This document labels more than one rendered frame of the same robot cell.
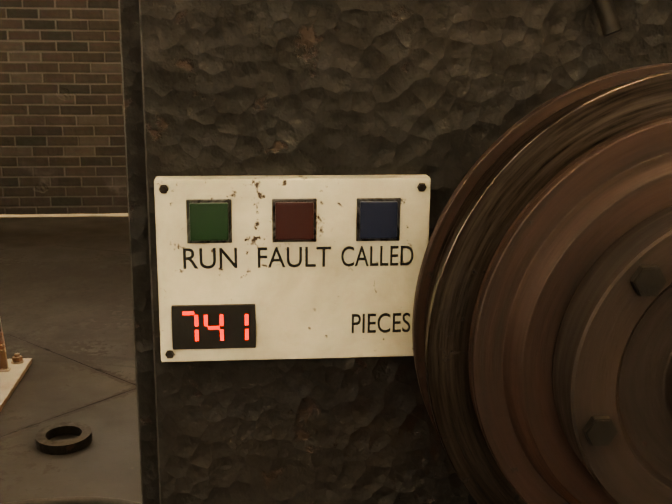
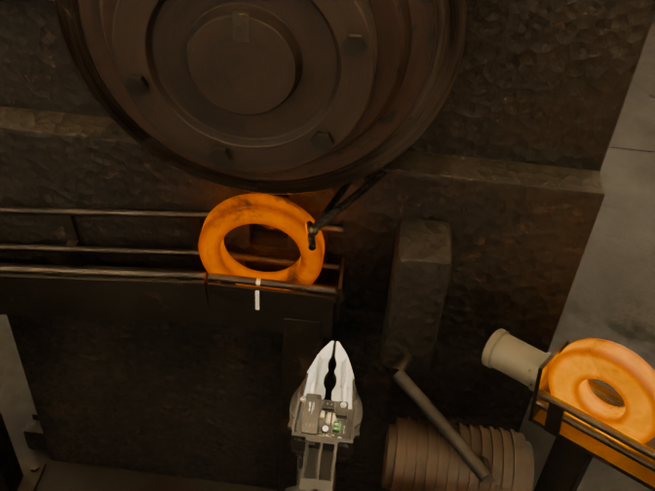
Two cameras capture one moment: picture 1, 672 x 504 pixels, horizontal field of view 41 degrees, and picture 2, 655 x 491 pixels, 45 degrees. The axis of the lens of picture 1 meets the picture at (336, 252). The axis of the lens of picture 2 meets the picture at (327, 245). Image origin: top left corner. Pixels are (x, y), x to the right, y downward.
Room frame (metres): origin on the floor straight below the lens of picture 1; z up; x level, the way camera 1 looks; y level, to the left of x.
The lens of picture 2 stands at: (-0.06, -0.54, 1.52)
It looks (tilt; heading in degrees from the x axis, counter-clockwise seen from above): 41 degrees down; 9
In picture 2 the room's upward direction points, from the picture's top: 4 degrees clockwise
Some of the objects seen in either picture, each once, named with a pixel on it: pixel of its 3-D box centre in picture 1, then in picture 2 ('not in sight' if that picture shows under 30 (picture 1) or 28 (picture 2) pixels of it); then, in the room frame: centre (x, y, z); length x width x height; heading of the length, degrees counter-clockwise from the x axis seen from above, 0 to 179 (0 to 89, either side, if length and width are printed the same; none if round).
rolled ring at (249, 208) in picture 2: not in sight; (261, 248); (0.78, -0.31, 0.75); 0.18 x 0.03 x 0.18; 97
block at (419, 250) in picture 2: not in sight; (414, 295); (0.81, -0.54, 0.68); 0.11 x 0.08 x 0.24; 5
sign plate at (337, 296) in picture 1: (294, 268); not in sight; (0.85, 0.04, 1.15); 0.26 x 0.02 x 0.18; 95
